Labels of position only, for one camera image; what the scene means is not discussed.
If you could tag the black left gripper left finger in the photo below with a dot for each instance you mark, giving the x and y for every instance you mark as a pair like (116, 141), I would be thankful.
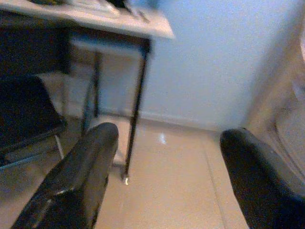
(78, 171)

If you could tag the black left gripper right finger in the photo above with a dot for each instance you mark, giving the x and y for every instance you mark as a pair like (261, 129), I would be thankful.
(257, 186)

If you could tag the black chair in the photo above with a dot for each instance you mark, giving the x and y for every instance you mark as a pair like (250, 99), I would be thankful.
(23, 107)

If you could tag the beige door panel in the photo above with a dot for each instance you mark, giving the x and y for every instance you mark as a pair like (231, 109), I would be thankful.
(281, 78)

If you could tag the white table with black legs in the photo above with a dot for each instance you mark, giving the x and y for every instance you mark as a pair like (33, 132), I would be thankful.
(119, 21)

